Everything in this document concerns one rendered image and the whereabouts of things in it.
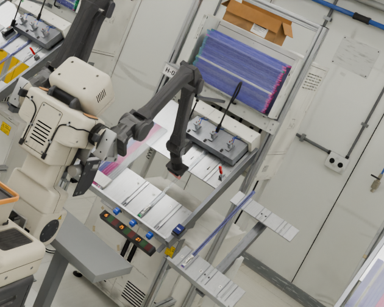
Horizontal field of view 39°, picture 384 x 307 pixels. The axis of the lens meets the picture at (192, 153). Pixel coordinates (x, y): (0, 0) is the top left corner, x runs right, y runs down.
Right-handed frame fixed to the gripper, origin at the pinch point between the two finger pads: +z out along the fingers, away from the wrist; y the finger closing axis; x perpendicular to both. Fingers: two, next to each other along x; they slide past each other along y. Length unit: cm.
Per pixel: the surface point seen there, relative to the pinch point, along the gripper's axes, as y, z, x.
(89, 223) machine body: 45, 48, 33
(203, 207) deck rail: -21.1, 1.1, 5.8
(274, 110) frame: -23, -21, -50
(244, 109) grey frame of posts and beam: -5.9, -12.5, -47.6
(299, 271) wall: -44, 172, -75
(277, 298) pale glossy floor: -43, 174, -47
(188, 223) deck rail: -21.0, 1.0, 17.7
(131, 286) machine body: 3, 60, 43
